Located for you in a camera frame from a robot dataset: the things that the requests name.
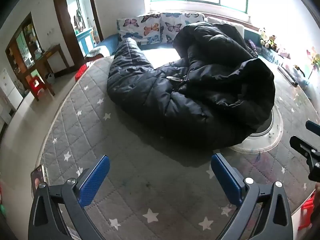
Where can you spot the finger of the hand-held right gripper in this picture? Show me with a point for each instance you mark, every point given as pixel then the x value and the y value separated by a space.
pixel 300 145
pixel 313 127

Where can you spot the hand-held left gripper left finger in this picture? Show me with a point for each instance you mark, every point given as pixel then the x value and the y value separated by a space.
pixel 95 180

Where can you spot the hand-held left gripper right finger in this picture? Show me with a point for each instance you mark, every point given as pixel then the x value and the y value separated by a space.
pixel 226 180

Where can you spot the black down jacket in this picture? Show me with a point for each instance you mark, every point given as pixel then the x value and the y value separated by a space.
pixel 200 92

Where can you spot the smartphone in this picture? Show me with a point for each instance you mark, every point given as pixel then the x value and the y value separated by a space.
pixel 38 180

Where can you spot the colourful pinwheel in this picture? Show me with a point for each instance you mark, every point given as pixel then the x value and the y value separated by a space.
pixel 315 60

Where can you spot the pink and white plush bunny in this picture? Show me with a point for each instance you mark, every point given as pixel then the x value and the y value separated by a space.
pixel 283 53

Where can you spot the plush bear in yellow vest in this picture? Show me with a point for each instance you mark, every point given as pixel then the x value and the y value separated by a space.
pixel 271 42

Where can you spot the purple folding umbrella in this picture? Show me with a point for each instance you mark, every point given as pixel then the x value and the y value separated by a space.
pixel 251 46

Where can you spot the white and black plush toy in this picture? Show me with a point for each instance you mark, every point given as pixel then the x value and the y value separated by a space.
pixel 263 36

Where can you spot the grey bin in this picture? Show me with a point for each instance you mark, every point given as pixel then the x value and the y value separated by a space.
pixel 50 78

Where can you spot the small red plastic stool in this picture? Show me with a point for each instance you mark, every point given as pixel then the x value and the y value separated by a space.
pixel 36 85

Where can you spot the white refrigerator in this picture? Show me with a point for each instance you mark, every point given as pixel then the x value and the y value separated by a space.
pixel 10 90

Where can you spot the patterned grey cloth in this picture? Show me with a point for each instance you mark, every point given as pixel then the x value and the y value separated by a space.
pixel 95 53

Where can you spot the blue cushioned bench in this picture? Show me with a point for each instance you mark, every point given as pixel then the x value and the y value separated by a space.
pixel 107 45

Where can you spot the wooden desk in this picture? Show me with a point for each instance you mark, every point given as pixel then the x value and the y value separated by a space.
pixel 53 50

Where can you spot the blue and white cabinet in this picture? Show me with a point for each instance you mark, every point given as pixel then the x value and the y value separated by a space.
pixel 85 38

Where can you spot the plain white pillow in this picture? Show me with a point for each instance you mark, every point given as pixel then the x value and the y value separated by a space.
pixel 215 20

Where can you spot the wooden glass-door cabinet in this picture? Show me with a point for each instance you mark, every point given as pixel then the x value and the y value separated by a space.
pixel 25 42

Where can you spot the butterfly print pillow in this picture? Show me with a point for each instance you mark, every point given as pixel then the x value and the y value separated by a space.
pixel 172 25
pixel 145 28

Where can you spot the brown door frame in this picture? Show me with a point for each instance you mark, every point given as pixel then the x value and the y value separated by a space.
pixel 60 17

